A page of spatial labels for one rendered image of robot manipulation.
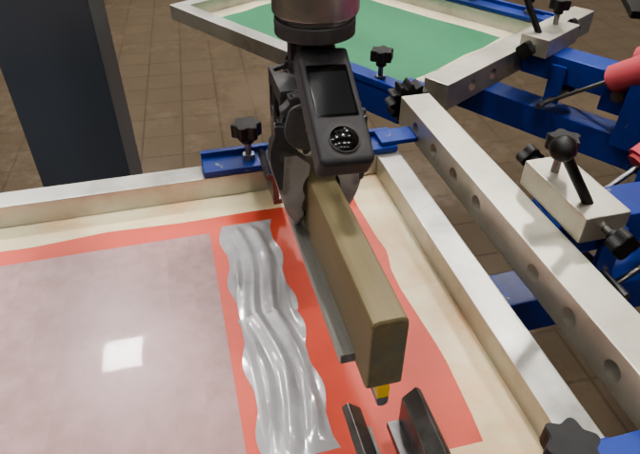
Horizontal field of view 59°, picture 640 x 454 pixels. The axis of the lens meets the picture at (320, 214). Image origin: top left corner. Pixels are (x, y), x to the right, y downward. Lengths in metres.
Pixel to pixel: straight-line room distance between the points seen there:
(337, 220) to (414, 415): 0.18
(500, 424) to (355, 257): 0.24
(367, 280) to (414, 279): 0.28
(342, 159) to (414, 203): 0.35
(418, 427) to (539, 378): 0.15
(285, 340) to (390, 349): 0.22
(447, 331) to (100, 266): 0.44
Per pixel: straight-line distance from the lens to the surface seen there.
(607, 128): 1.22
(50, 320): 0.73
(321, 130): 0.45
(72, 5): 1.15
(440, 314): 0.68
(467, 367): 0.64
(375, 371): 0.45
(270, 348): 0.63
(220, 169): 0.84
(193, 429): 0.59
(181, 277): 0.73
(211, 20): 1.48
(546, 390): 0.60
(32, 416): 0.65
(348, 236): 0.48
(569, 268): 0.65
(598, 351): 0.61
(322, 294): 0.52
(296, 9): 0.48
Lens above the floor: 1.45
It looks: 37 degrees down
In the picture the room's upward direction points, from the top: straight up
